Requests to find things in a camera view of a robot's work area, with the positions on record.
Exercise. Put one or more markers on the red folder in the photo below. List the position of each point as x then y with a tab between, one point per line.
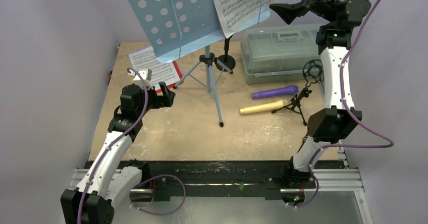
170	73

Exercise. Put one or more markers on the purple microphone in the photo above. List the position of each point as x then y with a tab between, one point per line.
288	90

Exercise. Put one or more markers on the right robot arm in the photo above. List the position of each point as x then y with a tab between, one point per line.
338	118

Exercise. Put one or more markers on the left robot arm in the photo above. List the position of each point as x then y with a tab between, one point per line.
96	196

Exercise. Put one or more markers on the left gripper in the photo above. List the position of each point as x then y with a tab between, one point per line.
164	100

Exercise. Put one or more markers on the black tripod microphone stand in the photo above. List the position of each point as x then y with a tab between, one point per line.
312	73

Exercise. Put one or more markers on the translucent green storage box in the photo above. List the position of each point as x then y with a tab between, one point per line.
278	54

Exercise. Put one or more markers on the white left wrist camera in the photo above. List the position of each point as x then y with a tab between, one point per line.
144	78

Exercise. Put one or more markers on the cream recorder flute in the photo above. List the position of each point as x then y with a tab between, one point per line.
263	107

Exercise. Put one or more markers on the black mounting rail base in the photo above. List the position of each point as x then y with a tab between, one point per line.
231	178

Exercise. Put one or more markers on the light blue music stand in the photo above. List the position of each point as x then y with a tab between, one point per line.
176	28

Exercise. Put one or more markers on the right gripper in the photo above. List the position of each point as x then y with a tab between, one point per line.
308	1

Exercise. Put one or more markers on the white sheet music page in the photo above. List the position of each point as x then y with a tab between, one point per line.
143	58

